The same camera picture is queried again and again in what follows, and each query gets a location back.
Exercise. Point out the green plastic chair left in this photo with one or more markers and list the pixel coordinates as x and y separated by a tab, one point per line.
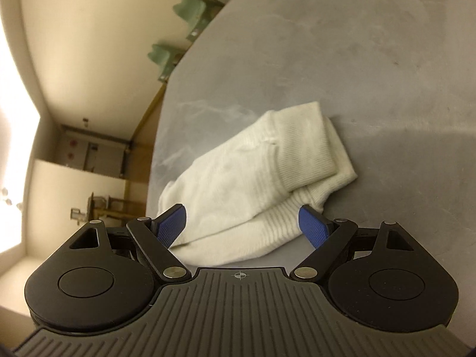
166	57

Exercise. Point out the green plastic chair right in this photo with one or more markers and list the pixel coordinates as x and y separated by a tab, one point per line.
197	14

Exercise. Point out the white striped knit garment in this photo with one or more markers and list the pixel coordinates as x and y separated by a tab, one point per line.
242	198

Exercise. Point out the green plastic chair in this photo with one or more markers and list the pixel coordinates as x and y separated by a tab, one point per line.
166	57
197	14

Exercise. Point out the wooden side table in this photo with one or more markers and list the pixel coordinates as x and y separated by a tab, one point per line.
103	208

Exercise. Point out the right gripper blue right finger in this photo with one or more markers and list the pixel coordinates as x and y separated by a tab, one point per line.
330	239

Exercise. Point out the grey door with frame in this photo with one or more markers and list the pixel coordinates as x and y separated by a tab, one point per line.
92	152

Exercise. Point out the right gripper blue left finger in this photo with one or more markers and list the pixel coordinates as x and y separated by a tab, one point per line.
154	238

